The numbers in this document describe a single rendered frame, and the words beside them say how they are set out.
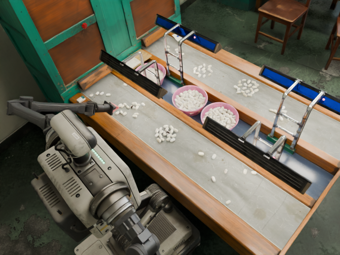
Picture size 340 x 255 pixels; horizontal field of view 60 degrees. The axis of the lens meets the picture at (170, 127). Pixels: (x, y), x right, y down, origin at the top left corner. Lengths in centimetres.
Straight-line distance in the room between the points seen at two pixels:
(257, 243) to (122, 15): 186
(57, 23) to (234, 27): 268
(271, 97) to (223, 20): 230
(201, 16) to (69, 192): 373
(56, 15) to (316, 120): 187
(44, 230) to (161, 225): 116
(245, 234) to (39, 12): 178
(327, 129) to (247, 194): 74
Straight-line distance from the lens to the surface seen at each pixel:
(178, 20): 299
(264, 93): 234
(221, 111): 218
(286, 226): 181
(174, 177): 184
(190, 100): 224
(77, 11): 225
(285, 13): 376
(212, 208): 176
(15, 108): 175
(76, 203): 110
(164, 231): 203
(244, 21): 442
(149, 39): 271
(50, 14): 216
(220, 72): 247
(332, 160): 206
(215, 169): 190
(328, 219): 274
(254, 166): 190
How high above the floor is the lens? 239
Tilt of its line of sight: 52 degrees down
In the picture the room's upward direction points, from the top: 8 degrees counter-clockwise
